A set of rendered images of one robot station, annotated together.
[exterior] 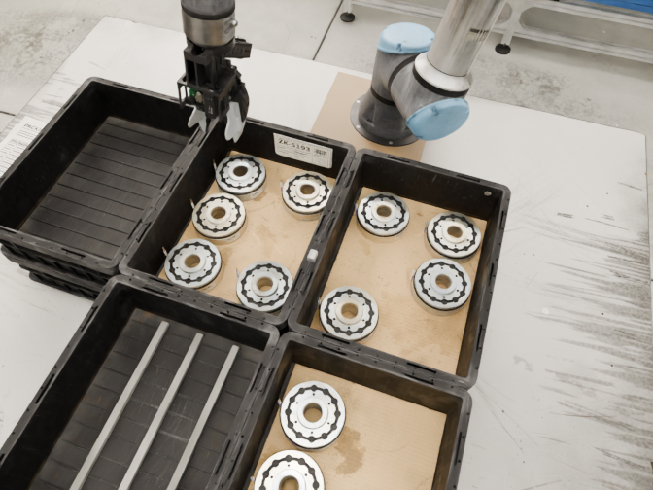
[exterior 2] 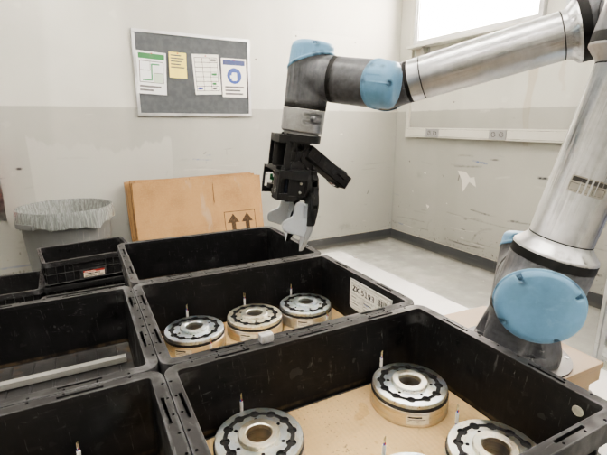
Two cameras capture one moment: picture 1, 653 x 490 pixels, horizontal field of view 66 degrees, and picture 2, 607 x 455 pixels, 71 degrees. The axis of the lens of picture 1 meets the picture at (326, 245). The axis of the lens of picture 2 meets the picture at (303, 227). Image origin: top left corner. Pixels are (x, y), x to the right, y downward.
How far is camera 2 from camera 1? 0.59 m
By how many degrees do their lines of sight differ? 56
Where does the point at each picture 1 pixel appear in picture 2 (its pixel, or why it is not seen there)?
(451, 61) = (550, 220)
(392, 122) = (503, 337)
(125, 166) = not seen: hidden behind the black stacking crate
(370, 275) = (337, 438)
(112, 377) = (47, 366)
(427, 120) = (508, 289)
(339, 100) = (464, 319)
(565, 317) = not seen: outside the picture
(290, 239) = not seen: hidden behind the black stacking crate
